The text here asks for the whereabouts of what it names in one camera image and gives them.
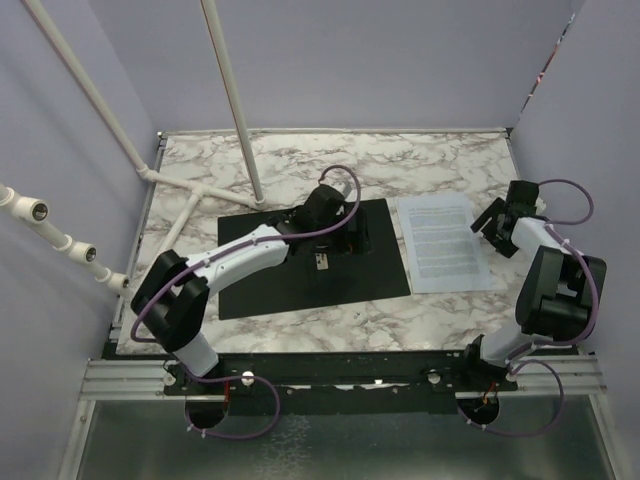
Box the aluminium rail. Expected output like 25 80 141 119
80 355 607 401

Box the white pipe frame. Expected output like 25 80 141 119
0 0 269 304

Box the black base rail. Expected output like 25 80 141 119
164 350 494 415

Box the printed paper sheet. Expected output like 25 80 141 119
397 193 493 294

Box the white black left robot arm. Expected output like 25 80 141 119
131 184 361 395

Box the metal folder clip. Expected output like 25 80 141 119
315 253 329 271

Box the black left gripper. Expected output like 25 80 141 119
313 209 373 256

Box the white folder black inside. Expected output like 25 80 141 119
218 199 410 320

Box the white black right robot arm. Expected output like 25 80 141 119
458 180 607 391

